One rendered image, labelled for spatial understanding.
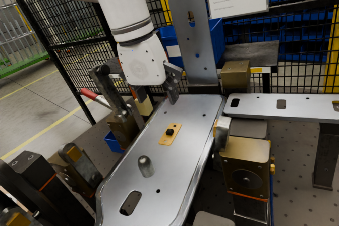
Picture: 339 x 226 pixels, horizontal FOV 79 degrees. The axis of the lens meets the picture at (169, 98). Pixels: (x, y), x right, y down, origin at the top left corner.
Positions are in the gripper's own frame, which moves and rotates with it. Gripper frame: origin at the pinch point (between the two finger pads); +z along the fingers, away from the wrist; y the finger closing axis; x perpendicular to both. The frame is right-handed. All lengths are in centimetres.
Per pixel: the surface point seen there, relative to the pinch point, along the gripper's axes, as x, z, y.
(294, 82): 191, 112, 36
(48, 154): 38, 112, -210
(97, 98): -0.4, 0.4, -21.2
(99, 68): -0.1, -8.9, -14.6
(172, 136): -1.1, 11.8, 1.2
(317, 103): 16.5, 12.1, 34.4
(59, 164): -20.3, 5.2, -17.8
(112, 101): -1.8, 0.2, -13.8
